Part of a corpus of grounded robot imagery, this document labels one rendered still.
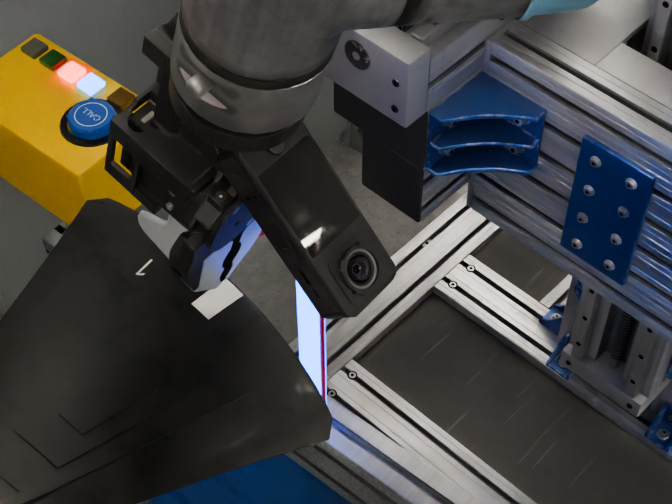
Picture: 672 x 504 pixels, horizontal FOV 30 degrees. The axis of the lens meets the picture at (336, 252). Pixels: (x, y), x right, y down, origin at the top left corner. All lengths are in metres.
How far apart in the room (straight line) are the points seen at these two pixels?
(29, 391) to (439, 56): 0.64
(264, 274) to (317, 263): 1.66
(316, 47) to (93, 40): 1.23
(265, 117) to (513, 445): 1.34
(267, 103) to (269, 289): 1.72
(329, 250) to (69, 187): 0.45
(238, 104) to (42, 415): 0.27
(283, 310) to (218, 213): 1.60
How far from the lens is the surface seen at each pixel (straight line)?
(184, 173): 0.67
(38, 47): 1.15
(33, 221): 1.88
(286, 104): 0.59
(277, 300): 2.28
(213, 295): 0.82
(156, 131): 0.68
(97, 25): 1.77
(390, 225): 2.39
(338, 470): 1.15
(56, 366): 0.79
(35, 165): 1.10
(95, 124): 1.07
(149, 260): 0.83
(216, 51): 0.56
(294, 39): 0.55
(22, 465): 0.75
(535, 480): 1.86
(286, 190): 0.65
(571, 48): 1.34
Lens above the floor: 1.83
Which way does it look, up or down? 51 degrees down
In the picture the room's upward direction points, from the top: straight up
